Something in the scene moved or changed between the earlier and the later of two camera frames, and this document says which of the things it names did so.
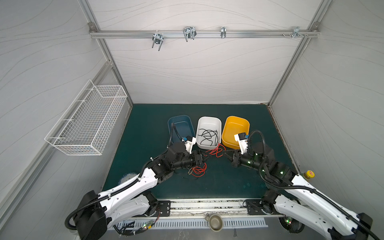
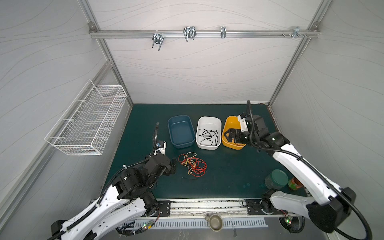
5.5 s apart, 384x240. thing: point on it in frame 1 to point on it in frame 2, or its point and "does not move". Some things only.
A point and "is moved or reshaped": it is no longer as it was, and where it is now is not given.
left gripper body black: [189, 161] to [168, 170]
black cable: [208, 134] does not move
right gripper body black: [236, 159] to [240, 136]
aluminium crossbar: [189, 32] does not move
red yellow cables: [199, 171] is moved or reshaped
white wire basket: [85, 127] does not move
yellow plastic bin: [233, 125] does not move
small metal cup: [215, 221] does not move
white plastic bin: [208, 132] does not move
